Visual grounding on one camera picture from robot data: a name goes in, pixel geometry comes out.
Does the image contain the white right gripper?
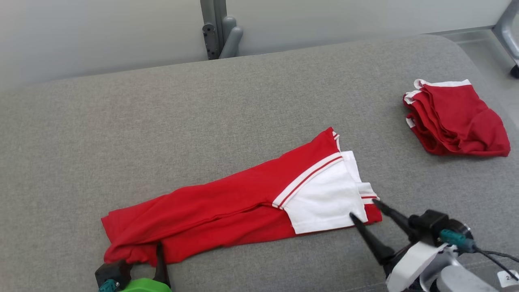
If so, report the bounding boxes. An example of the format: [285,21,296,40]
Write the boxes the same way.
[349,199,447,292]

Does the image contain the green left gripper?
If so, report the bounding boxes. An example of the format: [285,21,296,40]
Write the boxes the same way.
[119,242,173,292]

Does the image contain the red jersey white sleeves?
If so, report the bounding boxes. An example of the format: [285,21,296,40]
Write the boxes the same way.
[101,127,383,267]

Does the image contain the red shorts white stripe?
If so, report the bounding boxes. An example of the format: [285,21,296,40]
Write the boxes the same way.
[402,79,511,158]

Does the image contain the grey fabric sofa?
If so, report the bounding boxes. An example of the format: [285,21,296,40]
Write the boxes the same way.
[0,34,519,292]

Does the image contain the grey metal chair leg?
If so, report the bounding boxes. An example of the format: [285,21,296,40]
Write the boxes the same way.
[492,0,519,79]

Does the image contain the right cable teal connector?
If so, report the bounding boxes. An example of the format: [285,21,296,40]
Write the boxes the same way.
[439,229,519,281]

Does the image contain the white cable label tag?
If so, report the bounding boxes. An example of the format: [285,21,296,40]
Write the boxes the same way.
[497,269,519,289]

